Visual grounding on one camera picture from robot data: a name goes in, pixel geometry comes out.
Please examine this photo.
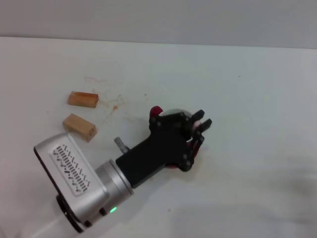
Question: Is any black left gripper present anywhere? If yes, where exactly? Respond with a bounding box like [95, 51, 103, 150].
[115, 109, 213, 188]

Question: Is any red ceramic mug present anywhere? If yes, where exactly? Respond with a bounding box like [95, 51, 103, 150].
[149, 106, 203, 171]

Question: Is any stained wooden block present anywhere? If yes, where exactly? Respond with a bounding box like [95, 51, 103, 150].
[68, 91, 100, 109]

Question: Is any plain wooden block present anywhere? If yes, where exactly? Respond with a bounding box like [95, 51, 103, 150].
[62, 113, 97, 143]

